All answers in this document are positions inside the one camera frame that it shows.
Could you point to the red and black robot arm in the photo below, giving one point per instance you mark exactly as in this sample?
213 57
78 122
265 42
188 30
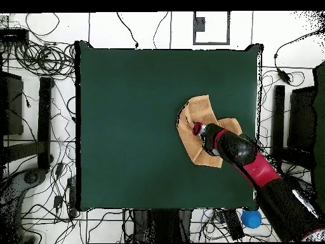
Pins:
261 170

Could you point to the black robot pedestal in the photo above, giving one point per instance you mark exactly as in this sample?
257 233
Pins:
165 226

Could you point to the grey square floor frame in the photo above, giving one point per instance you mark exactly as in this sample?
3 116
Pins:
210 43

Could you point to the grey office chair base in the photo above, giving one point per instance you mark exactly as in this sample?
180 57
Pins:
30 178

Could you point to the black T-shaped stand base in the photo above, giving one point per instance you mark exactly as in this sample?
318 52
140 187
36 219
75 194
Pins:
45 122
278 114

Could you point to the dark green tablecloth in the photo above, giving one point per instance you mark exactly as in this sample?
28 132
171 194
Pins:
127 89

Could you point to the black box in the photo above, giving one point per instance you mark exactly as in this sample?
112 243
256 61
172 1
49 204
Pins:
302 119
11 106

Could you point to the dark grey floor plate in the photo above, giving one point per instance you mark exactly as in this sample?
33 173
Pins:
199 24

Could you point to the black keyboard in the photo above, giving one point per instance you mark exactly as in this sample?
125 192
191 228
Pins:
233 223

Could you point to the black power adapter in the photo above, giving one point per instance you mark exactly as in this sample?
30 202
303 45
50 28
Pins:
59 169
58 201

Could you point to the tan terry towel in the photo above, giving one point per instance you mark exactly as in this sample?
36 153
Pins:
193 145

